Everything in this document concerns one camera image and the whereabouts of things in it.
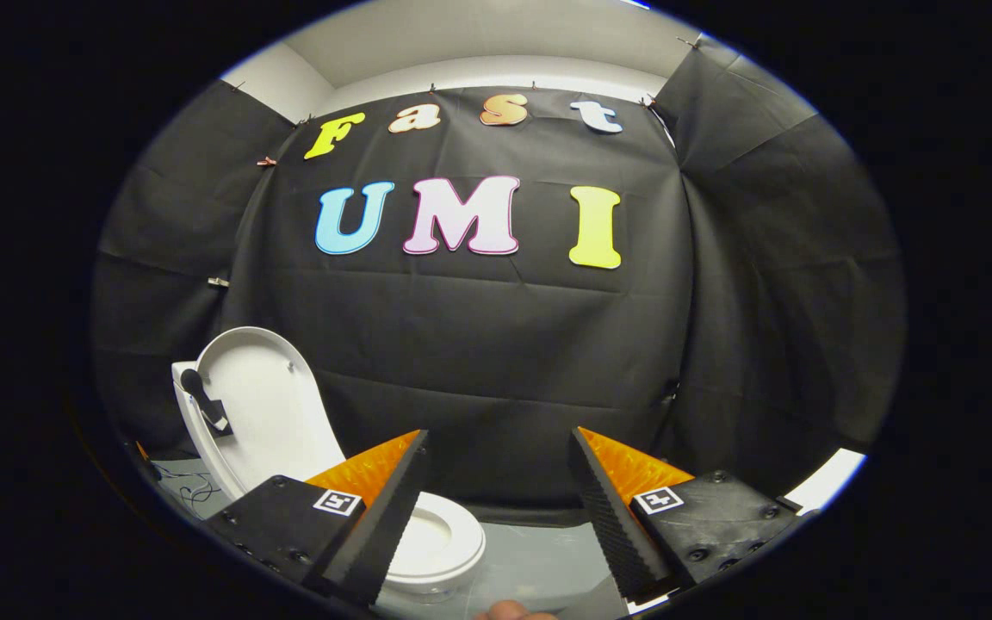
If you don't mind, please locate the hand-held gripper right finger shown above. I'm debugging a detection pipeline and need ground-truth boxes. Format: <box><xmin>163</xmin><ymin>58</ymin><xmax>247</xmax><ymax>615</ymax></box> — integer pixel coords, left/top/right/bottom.
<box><xmin>568</xmin><ymin>426</ymin><xmax>809</xmax><ymax>604</ymax></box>

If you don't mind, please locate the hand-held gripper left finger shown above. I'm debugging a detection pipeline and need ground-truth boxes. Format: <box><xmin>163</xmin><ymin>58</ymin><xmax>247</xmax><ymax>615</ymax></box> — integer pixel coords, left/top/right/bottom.
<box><xmin>203</xmin><ymin>429</ymin><xmax>432</xmax><ymax>609</ymax></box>

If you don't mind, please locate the white toilet lid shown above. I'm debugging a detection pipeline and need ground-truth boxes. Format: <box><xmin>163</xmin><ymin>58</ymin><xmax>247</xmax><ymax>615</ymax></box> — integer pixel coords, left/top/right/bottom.
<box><xmin>194</xmin><ymin>326</ymin><xmax>348</xmax><ymax>499</ymax></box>

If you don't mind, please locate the black lid handle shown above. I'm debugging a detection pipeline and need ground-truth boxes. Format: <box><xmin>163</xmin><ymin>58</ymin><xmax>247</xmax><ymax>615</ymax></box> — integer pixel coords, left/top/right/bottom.
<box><xmin>180</xmin><ymin>369</ymin><xmax>233</xmax><ymax>437</ymax></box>

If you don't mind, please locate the white toilet with tank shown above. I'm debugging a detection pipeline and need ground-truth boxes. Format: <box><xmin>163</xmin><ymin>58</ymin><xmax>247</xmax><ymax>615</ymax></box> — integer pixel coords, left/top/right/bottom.
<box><xmin>170</xmin><ymin>360</ymin><xmax>487</xmax><ymax>597</ymax></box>

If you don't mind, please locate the black backdrop cloth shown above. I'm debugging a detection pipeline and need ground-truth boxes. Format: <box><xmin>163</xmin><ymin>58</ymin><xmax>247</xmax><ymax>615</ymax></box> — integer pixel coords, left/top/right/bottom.
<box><xmin>90</xmin><ymin>34</ymin><xmax>906</xmax><ymax>528</ymax></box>

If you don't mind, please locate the white flat board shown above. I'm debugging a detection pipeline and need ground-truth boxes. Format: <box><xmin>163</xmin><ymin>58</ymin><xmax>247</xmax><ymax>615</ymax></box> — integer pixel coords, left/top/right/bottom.
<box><xmin>784</xmin><ymin>447</ymin><xmax>868</xmax><ymax>515</ymax></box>

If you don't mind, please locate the thin black floor cable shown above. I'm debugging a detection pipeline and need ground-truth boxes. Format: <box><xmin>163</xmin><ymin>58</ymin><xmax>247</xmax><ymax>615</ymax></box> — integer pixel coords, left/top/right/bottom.
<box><xmin>152</xmin><ymin>461</ymin><xmax>223</xmax><ymax>511</ymax></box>

